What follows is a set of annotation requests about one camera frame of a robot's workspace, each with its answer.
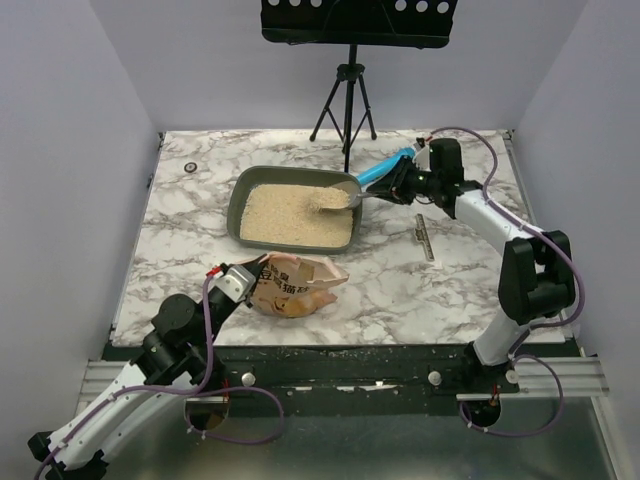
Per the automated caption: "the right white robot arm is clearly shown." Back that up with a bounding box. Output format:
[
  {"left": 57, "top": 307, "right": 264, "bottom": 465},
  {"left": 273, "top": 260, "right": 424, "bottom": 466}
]
[{"left": 357, "top": 138, "right": 577, "bottom": 392}]

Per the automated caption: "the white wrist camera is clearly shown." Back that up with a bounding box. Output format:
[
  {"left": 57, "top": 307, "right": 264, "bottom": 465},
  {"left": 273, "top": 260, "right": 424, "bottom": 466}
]
[
  {"left": 413, "top": 144, "right": 431, "bottom": 171},
  {"left": 214, "top": 265, "right": 257, "bottom": 303}
]

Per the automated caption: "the beige litter in box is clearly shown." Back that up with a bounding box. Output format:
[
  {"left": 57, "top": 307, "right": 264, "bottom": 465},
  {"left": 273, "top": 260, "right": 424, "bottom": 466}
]
[{"left": 240, "top": 184, "right": 353, "bottom": 248}]

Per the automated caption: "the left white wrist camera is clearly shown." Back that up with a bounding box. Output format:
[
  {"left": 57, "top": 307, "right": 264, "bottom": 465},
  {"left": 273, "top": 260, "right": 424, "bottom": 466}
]
[{"left": 214, "top": 265, "right": 257, "bottom": 303}]

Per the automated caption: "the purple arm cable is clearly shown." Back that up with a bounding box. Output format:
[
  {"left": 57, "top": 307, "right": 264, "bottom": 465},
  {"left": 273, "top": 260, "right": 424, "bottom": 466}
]
[
  {"left": 427, "top": 126, "right": 586, "bottom": 361},
  {"left": 32, "top": 267, "right": 224, "bottom": 480}
]

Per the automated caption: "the blue cylindrical flashlight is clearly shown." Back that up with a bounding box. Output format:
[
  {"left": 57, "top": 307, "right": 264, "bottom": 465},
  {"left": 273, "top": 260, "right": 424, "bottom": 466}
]
[{"left": 356, "top": 147, "right": 416, "bottom": 186}]

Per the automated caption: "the black music stand tripod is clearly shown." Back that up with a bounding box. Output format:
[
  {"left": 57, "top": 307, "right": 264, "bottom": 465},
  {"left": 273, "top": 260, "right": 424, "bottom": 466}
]
[{"left": 260, "top": 0, "right": 458, "bottom": 172}]

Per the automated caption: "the grey bag clip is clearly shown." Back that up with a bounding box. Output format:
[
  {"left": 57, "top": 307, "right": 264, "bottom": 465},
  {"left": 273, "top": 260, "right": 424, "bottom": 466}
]
[{"left": 414, "top": 213, "right": 435, "bottom": 262}]

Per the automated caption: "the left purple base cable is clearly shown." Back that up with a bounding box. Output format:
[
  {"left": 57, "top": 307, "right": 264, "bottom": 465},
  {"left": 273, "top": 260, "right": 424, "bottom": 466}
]
[{"left": 185, "top": 384, "right": 286, "bottom": 445}]

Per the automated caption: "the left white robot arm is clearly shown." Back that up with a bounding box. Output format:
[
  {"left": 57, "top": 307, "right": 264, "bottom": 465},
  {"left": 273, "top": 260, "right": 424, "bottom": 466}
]
[{"left": 28, "top": 255, "right": 269, "bottom": 479}]

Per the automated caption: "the brown poker chip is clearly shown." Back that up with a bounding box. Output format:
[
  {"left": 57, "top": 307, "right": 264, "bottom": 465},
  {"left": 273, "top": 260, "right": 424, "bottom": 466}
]
[{"left": 184, "top": 162, "right": 198, "bottom": 174}]

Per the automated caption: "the silver metal scoop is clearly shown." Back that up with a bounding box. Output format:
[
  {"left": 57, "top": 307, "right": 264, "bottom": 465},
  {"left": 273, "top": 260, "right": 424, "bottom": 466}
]
[{"left": 310, "top": 181, "right": 372, "bottom": 212}]

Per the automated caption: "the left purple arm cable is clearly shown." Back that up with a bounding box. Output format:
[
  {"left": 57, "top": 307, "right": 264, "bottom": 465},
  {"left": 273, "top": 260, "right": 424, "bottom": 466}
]
[{"left": 32, "top": 267, "right": 224, "bottom": 480}]

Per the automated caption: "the grey plastic litter box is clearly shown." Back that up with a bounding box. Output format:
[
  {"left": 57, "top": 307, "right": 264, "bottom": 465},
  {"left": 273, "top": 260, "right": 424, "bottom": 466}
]
[{"left": 226, "top": 166, "right": 363, "bottom": 255}]

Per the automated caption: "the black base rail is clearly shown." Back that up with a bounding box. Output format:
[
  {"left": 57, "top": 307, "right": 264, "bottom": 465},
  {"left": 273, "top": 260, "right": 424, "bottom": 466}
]
[{"left": 214, "top": 344, "right": 577, "bottom": 425}]

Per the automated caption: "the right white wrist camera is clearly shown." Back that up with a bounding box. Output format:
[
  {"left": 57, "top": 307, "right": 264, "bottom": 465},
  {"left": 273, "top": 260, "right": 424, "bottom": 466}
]
[{"left": 413, "top": 144, "right": 431, "bottom": 171}]

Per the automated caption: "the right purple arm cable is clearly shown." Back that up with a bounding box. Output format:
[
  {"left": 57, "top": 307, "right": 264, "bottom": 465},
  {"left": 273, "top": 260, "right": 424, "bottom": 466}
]
[{"left": 427, "top": 126, "right": 586, "bottom": 361}]

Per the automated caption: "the pink cat litter bag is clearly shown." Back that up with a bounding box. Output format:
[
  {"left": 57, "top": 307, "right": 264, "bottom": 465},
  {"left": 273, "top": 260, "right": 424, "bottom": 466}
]
[{"left": 250, "top": 252, "right": 350, "bottom": 318}]

